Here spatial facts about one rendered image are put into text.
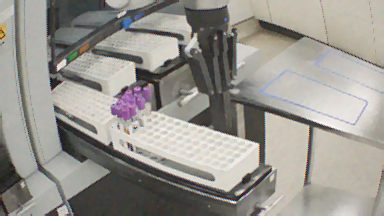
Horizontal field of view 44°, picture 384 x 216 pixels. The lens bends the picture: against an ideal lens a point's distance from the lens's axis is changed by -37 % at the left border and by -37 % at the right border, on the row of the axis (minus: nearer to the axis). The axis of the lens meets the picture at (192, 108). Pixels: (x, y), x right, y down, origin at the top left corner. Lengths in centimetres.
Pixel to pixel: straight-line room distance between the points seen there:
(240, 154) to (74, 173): 45
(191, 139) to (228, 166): 12
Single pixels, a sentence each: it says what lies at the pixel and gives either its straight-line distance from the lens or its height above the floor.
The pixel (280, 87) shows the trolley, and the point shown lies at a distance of 155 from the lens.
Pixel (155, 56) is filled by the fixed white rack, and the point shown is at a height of 85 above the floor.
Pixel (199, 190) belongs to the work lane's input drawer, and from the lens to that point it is 126.
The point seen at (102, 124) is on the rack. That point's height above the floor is 86.
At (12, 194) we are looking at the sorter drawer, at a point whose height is 79.
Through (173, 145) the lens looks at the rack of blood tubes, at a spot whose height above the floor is 86.
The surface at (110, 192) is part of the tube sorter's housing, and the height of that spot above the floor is 61.
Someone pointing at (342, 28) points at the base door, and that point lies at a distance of 364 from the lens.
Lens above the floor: 152
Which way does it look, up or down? 28 degrees down
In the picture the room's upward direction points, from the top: 7 degrees counter-clockwise
